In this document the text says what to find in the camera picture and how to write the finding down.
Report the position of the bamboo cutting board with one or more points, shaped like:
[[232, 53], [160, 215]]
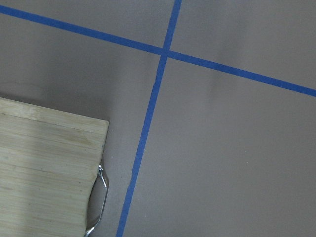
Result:
[[49, 163]]

